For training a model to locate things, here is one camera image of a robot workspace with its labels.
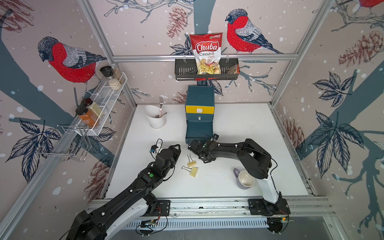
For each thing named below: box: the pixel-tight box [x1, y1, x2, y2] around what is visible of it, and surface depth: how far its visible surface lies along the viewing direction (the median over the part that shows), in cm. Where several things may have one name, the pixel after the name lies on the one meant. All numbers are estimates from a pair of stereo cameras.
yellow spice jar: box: [83, 98, 104, 119], surface depth 69 cm
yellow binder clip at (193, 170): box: [181, 165, 199, 178], surface depth 87 cm
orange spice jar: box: [75, 107, 99, 128], surface depth 66 cm
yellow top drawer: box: [185, 105, 215, 114], surface depth 94 cm
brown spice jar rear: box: [111, 63, 126, 84], surface depth 87 cm
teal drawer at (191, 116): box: [186, 113, 214, 121], surface depth 100 cm
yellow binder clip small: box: [187, 154, 197, 167], surface depth 90 cm
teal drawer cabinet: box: [185, 85, 215, 135], surface depth 99 cm
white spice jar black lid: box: [99, 65, 122, 91], surface depth 83 cm
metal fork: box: [158, 96, 164, 117], surface depth 106 cm
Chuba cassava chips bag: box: [189, 32, 223, 75], surface depth 84 cm
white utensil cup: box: [144, 104, 166, 129], surface depth 105 cm
